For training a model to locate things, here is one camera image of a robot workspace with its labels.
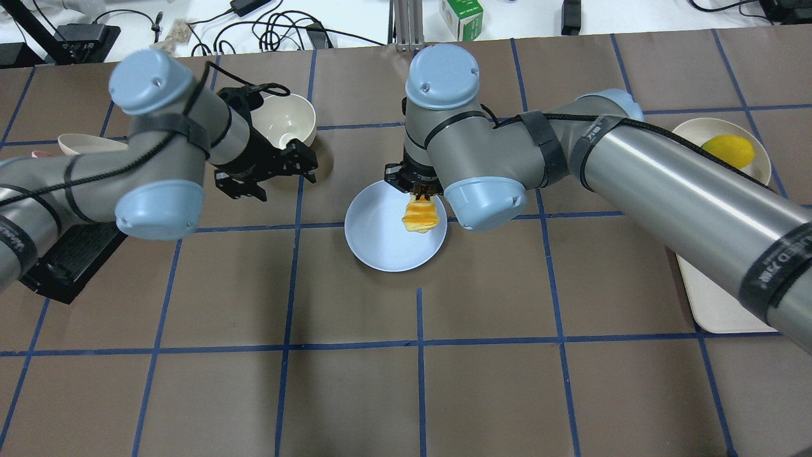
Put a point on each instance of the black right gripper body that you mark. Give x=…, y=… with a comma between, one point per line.
x=417, y=175

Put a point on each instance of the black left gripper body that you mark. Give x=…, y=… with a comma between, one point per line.
x=246, y=166

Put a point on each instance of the ridged yellow bread roll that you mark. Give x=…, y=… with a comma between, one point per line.
x=420, y=214

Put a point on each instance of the blue plate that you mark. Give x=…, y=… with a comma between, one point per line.
x=376, y=235

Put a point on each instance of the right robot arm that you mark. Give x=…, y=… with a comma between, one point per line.
x=750, y=241

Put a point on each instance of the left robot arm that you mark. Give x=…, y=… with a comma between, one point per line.
x=153, y=189

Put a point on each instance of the cream plate in rack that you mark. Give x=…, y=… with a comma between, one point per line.
x=73, y=144

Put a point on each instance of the black plate rack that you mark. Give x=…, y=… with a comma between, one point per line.
x=63, y=272

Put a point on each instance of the pink plate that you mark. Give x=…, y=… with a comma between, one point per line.
x=41, y=154

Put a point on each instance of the cream round plate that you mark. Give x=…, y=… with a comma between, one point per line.
x=699, y=130

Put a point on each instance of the cream bowl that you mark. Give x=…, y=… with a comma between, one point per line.
x=281, y=119

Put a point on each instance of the green white carton box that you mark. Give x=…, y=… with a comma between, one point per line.
x=464, y=19

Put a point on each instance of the black power adapter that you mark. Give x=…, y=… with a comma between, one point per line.
x=571, y=17

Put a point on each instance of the yellow lemon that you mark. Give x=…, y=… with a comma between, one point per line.
x=734, y=150

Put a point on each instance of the white rectangular tray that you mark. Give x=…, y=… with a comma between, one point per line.
x=713, y=309

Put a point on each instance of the aluminium frame post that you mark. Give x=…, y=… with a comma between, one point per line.
x=406, y=26

